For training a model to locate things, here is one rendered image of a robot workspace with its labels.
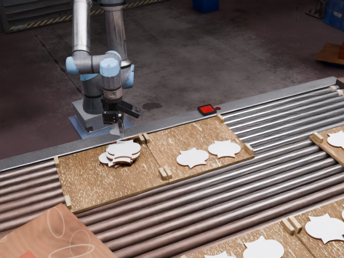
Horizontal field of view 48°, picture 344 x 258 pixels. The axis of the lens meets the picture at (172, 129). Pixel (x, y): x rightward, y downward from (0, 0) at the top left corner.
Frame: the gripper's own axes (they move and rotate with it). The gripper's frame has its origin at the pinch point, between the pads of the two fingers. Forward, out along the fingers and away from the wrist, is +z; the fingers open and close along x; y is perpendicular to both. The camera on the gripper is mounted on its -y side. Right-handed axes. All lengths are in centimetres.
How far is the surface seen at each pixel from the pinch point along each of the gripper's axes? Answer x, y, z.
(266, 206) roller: 33, -56, 12
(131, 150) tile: 5.0, -3.5, 4.4
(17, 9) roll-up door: -414, 189, 73
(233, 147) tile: 0.3, -48.7, 8.6
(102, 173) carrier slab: 13.2, 9.1, 9.7
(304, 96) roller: -46, -95, 12
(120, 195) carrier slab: 26.7, 0.2, 9.7
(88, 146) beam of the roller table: -8.4, 18.2, 11.8
